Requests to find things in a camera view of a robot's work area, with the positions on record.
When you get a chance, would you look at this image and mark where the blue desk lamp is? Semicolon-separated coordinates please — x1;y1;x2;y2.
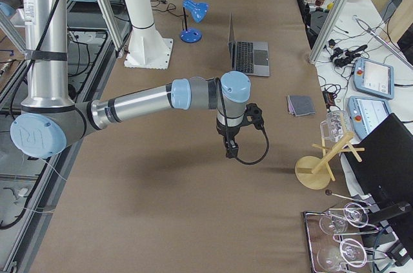
180;0;209;43

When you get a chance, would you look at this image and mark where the lower teach pendant tablet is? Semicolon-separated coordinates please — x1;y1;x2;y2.
347;96;392;139

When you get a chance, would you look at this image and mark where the black lamp power cable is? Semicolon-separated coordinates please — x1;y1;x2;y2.
148;0;188;30

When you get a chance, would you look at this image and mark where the wooden mug tree stand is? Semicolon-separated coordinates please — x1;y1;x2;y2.
295;132;365;190

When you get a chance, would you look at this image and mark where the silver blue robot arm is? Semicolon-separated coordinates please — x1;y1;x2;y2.
10;0;252;159

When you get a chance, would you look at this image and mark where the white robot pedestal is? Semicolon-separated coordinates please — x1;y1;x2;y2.
125;0;173;70

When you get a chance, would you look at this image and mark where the upper wine glass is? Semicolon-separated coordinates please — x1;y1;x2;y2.
319;202;368;235

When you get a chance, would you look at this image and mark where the grey folded cloth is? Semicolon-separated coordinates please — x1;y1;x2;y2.
287;95;316;117

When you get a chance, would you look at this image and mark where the black computer monitor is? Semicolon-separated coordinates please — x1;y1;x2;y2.
344;113;412;205

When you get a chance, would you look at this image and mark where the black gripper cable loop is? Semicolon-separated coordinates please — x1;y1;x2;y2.
234;123;270;166

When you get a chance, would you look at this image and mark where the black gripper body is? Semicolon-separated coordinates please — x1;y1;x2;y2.
216;122;240;158

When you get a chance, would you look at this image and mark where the upper teach pendant tablet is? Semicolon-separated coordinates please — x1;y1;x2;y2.
353;58;394;99

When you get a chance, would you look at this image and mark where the teach pendant tablet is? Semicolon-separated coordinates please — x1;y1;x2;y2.
347;96;392;139
353;58;394;99

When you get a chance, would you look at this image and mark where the metal wine glass rack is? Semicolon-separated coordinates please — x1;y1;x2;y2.
302;203;387;272

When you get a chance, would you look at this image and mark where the lower wine glass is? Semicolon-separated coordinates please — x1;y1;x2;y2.
316;238;367;272

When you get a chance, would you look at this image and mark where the small black electronics box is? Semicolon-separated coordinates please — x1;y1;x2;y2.
322;90;336;109

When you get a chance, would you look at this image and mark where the grey laptop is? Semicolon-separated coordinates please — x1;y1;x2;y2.
228;14;270;77

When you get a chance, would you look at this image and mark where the aluminium frame post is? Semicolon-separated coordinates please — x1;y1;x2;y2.
308;0;347;65

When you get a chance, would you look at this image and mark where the clear glass mug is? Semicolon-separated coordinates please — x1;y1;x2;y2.
320;110;353;143

